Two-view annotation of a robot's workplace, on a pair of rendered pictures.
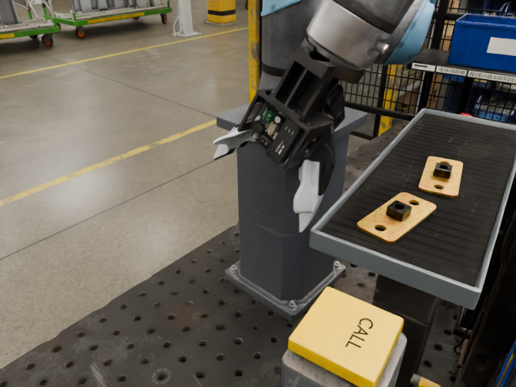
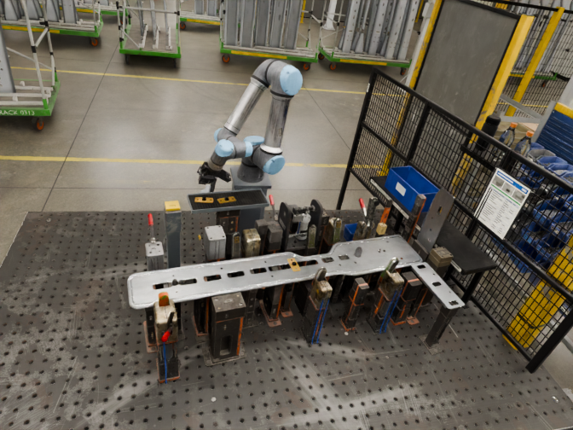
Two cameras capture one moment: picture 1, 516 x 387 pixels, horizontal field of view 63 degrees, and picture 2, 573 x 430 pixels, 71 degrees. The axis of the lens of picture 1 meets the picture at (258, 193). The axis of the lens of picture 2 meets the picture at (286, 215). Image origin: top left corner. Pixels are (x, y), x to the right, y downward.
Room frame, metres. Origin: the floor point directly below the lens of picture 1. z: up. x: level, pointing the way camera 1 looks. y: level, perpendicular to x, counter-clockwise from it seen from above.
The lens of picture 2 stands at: (-0.82, -1.24, 2.23)
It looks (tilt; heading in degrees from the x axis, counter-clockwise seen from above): 35 degrees down; 30
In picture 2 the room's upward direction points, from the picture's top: 10 degrees clockwise
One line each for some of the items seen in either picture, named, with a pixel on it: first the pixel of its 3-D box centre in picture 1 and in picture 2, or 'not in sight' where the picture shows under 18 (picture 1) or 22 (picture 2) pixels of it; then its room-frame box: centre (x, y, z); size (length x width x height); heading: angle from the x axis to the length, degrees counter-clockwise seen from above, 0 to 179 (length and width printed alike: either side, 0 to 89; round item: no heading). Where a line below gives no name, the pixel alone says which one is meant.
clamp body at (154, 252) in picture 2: not in sight; (156, 278); (0.02, -0.15, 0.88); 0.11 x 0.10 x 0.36; 57
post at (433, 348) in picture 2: not in sight; (440, 325); (0.73, -1.27, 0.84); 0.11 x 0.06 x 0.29; 57
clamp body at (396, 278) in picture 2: not in sight; (384, 301); (0.65, -1.01, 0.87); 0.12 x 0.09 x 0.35; 57
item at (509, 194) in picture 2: not in sight; (500, 203); (1.22, -1.25, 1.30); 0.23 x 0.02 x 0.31; 57
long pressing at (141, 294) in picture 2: not in sight; (290, 267); (0.40, -0.60, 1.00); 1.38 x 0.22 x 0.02; 147
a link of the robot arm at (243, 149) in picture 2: not in sight; (238, 148); (0.54, -0.13, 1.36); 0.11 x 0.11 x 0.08; 76
